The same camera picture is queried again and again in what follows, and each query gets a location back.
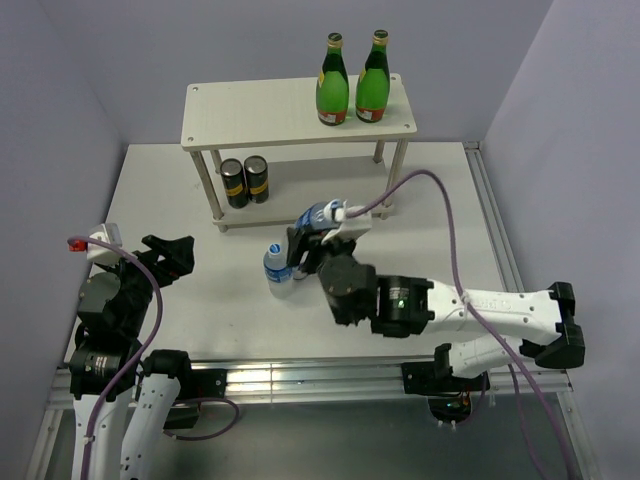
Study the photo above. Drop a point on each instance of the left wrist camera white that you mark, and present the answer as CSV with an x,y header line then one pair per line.
x,y
107,233

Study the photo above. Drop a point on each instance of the green glass bottle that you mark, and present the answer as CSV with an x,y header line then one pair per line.
x,y
373,86
332,87

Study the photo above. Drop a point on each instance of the green glass bottle front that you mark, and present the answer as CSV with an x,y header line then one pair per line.
x,y
332,87

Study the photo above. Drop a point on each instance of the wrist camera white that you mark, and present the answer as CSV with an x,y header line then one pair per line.
x,y
345,222
107,233

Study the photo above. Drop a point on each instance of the black gold can left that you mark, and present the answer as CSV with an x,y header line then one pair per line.
x,y
233,178

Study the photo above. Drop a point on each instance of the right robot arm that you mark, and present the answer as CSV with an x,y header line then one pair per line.
x,y
509,326

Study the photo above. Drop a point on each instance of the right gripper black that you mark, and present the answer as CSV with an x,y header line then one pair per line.
x,y
307,240

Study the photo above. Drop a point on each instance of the white two-tier wooden shelf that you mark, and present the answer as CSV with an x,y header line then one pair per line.
x,y
307,160

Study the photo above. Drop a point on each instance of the black gold can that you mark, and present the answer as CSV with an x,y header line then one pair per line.
x,y
233,178
257,178

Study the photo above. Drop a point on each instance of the aluminium frame rail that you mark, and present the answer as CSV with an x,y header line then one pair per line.
x,y
290,350

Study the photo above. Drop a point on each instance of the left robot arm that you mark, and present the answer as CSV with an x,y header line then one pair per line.
x,y
123,392

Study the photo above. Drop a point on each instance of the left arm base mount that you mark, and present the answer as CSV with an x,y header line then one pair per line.
x,y
204,383

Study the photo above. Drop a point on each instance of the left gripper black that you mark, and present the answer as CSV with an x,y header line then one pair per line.
x,y
177,257

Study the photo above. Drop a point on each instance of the black gold can right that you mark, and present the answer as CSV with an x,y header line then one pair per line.
x,y
257,178

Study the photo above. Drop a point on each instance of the water bottle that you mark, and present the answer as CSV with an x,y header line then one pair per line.
x,y
319,217
278,274

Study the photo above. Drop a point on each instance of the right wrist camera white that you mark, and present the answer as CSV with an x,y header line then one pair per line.
x,y
345,222

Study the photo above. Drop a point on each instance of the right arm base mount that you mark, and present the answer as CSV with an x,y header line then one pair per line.
x,y
451,400

